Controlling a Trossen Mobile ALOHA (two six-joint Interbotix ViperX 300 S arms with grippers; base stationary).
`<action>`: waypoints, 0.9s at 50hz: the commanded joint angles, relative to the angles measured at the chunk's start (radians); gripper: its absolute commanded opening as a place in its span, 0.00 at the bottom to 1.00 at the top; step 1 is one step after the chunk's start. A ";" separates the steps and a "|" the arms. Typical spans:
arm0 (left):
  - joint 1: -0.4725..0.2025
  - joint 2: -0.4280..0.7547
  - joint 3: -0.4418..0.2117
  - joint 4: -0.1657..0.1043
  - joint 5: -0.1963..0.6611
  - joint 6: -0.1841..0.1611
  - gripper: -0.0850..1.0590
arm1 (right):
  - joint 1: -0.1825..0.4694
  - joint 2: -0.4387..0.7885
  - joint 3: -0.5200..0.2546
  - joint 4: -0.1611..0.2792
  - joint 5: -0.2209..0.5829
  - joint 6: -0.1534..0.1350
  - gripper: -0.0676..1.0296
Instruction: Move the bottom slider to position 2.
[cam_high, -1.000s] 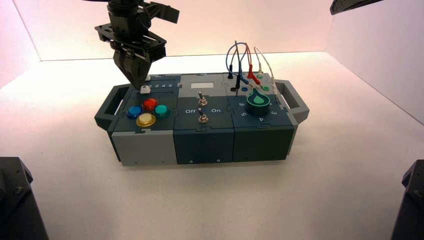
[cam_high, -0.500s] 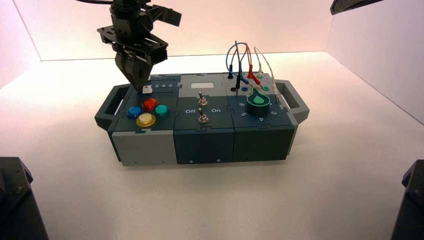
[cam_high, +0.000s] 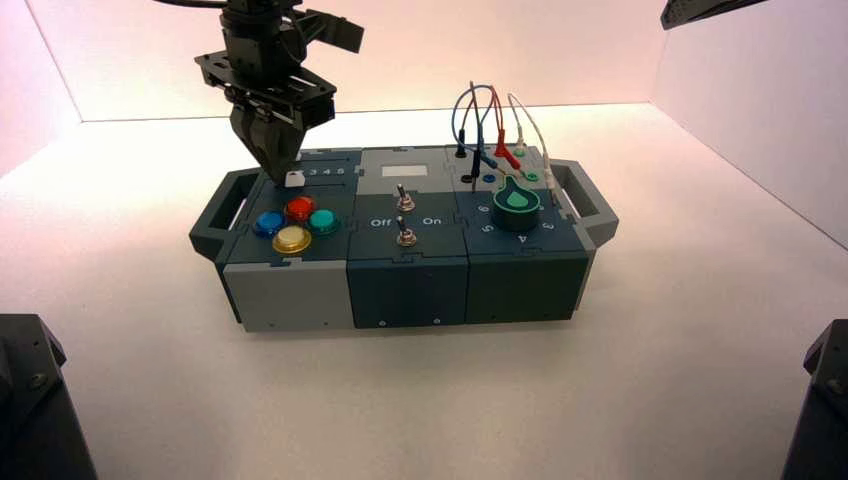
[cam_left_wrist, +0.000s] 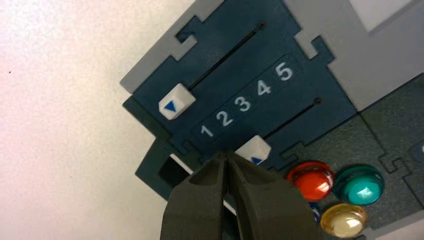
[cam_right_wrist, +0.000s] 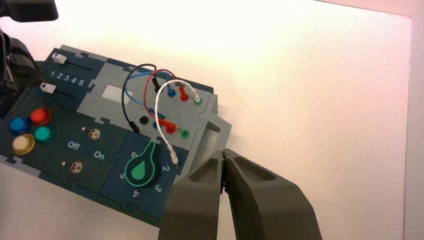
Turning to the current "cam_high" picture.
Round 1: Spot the green rotary knob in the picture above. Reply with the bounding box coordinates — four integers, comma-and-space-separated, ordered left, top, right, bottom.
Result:
492, 175, 542, 233

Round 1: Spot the green push button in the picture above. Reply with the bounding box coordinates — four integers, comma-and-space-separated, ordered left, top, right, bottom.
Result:
307, 209, 341, 236

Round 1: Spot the grey and teal control box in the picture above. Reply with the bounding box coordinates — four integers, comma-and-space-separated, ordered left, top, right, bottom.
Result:
188, 145, 620, 333

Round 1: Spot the blue push button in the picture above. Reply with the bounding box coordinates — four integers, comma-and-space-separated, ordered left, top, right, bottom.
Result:
252, 211, 287, 239

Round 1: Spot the blue jumper cable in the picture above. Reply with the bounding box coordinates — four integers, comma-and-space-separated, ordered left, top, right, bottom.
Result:
451, 84, 499, 171

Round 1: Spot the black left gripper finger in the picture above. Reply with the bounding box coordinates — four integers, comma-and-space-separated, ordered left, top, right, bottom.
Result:
274, 122, 306, 180
230, 109, 285, 185

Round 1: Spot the yellow push button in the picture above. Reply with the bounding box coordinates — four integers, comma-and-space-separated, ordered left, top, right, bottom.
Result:
272, 225, 313, 256

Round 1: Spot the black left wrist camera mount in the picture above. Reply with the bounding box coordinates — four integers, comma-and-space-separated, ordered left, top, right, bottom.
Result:
284, 7, 366, 54

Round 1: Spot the red jumper cable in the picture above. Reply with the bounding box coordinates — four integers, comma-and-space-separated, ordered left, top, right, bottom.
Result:
490, 89, 525, 171

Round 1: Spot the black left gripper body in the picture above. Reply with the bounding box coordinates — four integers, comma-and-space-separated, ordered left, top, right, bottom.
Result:
195, 23, 337, 130

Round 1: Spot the black jumper cable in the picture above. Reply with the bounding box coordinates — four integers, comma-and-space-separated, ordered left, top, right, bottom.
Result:
459, 80, 488, 183

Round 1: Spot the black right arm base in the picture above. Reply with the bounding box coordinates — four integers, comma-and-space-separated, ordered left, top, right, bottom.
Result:
781, 319, 848, 480

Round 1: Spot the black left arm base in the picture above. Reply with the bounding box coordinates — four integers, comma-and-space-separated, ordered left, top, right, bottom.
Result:
0, 313, 99, 480

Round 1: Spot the red push button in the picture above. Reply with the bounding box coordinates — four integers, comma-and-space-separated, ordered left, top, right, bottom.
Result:
285, 195, 317, 223

